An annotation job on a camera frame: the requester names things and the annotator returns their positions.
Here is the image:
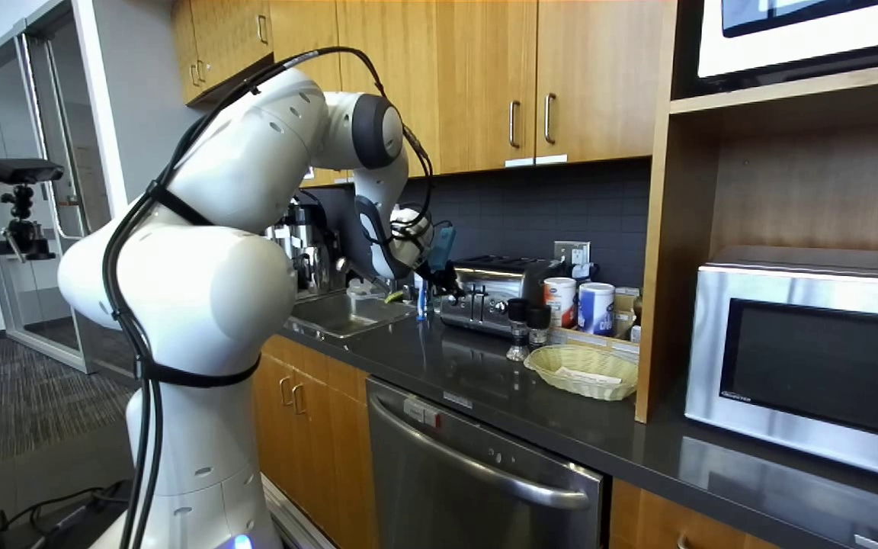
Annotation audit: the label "white cup with red print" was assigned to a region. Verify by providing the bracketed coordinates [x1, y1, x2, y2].
[540, 270, 578, 328]

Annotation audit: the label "stainless steel toaster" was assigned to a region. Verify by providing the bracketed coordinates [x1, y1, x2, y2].
[452, 258, 548, 343]

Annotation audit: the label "stainless steel microwave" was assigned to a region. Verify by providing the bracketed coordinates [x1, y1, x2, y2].
[684, 257, 878, 488]

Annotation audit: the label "glass partition door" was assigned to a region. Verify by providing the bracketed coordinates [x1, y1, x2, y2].
[0, 18, 91, 374]

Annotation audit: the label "black slim container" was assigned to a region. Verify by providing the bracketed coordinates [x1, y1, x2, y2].
[521, 257, 556, 328]

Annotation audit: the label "wooden base cabinet with drawer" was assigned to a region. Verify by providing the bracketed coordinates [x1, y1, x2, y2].
[607, 472, 799, 549]

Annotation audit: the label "white framed appliance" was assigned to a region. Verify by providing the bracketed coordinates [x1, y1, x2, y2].
[696, 0, 878, 81]

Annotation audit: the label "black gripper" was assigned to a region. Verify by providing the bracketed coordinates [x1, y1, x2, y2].
[425, 257, 473, 312]

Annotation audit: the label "black camera on tripod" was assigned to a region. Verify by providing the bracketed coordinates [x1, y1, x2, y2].
[0, 156, 66, 262]

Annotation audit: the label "yellow plastic container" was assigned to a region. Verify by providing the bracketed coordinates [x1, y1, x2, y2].
[521, 334, 642, 403]

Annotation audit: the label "stainless steel dishwasher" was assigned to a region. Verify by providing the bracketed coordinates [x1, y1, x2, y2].
[366, 374, 611, 549]

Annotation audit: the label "stainless steel sink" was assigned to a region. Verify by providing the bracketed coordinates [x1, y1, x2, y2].
[283, 292, 413, 343]

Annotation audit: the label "white wall outlet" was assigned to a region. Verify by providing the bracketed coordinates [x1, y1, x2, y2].
[552, 234, 594, 281]

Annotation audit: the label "wooden upper cabinets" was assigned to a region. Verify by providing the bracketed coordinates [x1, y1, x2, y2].
[167, 0, 665, 191]

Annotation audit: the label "small beige jar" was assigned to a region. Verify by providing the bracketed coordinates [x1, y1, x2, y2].
[614, 283, 642, 337]

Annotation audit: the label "black cable bundle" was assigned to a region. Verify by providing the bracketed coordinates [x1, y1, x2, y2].
[0, 485, 128, 549]

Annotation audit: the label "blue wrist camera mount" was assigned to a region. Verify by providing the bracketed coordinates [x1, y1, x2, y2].
[427, 219, 462, 270]

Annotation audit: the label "wooden shelf unit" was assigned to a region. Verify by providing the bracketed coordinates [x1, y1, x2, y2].
[632, 0, 878, 425]

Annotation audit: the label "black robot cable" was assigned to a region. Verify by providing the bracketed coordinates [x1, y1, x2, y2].
[100, 43, 439, 549]

